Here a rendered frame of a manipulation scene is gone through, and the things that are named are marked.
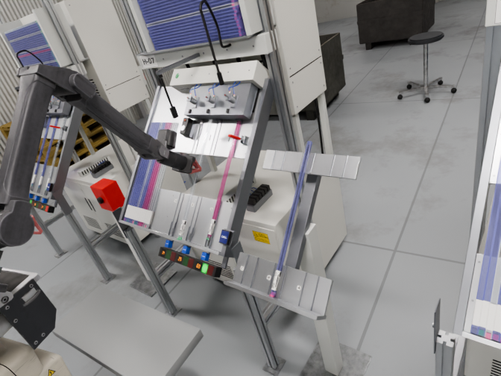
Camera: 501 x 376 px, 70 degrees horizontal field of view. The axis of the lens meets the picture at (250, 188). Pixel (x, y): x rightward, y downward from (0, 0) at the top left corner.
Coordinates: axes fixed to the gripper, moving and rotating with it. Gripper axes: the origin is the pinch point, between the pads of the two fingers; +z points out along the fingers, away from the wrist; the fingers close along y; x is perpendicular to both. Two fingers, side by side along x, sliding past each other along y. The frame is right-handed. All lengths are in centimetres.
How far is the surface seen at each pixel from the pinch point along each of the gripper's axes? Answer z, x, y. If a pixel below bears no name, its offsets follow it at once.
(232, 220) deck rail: 3.7, 17.0, -20.9
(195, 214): 4.8, 18.3, 0.1
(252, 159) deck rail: 6.6, -7.7, -20.8
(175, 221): 4.6, 23.2, 10.8
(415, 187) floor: 173, -34, -42
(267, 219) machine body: 35.2, 13.6, -14.7
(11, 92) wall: 55, -71, 423
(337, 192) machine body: 91, -11, -21
